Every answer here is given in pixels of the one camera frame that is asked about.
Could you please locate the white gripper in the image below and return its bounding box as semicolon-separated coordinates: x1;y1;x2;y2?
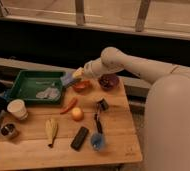
72;58;104;78

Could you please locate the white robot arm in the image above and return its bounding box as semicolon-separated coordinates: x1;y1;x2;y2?
73;47;190;171

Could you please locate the red bowl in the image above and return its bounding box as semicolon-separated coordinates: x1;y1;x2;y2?
72;80;91;93

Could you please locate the dark purple bowl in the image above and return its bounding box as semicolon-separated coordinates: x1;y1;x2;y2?
98;74;119;91

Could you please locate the orange carrot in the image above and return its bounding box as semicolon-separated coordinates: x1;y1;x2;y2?
60;97;78;114

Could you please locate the small black binder clip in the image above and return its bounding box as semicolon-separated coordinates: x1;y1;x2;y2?
99;99;109;111

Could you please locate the green plastic tray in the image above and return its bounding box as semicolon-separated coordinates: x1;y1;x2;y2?
8;70;65;104

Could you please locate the yellow corn cob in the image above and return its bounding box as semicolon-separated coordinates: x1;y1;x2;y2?
45;118;58;148

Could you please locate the white paper cup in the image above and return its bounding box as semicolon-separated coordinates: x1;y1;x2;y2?
7;99;28;120

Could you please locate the black remote control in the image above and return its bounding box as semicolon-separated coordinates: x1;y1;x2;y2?
71;127;89;150

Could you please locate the small dark tin can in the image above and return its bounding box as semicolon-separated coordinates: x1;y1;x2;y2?
1;123;18;139

